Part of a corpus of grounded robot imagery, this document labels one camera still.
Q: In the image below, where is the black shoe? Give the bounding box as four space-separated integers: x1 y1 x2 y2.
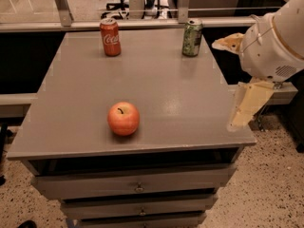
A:
17 220 37 228

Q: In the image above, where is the grey drawer cabinet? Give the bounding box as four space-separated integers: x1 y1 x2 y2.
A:
8 28 255 228

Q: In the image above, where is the black office chair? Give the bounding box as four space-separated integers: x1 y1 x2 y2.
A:
101 0 129 20

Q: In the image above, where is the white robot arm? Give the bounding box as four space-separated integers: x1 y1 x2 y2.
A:
212 0 304 131

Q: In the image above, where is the bottom grey drawer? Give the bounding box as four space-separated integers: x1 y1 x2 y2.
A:
79 212 206 228

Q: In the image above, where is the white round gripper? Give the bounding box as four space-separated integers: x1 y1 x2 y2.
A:
211 11 304 132

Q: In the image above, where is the grey drawer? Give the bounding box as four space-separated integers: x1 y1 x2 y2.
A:
61 192 218 219
79 212 206 228
32 164 237 200

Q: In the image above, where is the red apple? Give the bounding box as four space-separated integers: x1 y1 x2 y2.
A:
107 102 140 136

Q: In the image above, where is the top grey drawer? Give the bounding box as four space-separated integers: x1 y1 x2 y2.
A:
32 164 237 200

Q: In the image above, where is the middle grey drawer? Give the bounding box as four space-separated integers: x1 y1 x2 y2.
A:
61 192 218 219

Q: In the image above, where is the green soda can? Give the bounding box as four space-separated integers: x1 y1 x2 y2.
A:
182 19 202 57

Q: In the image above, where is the red Coca-Cola can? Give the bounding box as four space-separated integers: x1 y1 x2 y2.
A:
100 18 121 56

